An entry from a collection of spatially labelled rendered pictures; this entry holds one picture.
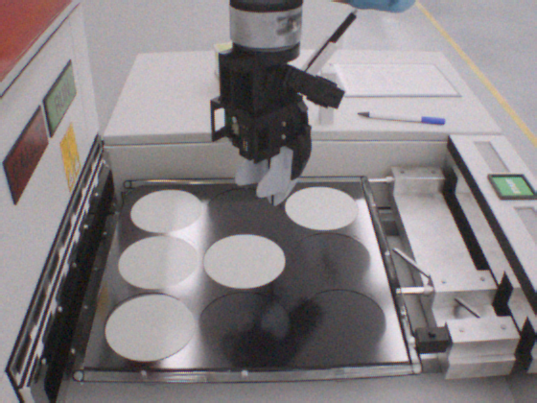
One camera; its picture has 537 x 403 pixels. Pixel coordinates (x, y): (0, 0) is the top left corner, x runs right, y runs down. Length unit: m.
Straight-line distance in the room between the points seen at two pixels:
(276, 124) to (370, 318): 0.24
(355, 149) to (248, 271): 0.28
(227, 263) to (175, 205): 0.15
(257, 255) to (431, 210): 0.28
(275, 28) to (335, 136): 0.35
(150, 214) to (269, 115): 0.29
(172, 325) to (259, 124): 0.24
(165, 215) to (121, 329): 0.22
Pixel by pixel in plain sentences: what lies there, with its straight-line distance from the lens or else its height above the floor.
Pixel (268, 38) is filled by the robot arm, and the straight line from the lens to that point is 0.59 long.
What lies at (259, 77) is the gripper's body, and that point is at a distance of 0.61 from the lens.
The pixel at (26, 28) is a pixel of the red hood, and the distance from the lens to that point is 0.49.
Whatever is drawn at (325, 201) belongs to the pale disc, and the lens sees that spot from 0.84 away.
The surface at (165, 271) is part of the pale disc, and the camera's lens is 0.73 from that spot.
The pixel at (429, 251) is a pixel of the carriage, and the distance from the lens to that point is 0.81.
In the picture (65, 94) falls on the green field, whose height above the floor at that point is 1.10.
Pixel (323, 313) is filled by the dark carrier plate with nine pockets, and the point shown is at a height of 0.90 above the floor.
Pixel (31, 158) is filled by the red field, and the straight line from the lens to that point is 0.62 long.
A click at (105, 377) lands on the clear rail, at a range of 0.63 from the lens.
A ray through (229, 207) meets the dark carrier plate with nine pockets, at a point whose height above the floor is 0.90.
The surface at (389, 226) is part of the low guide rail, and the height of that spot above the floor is 0.84.
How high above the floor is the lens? 1.38
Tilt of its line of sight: 36 degrees down
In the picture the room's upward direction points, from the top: straight up
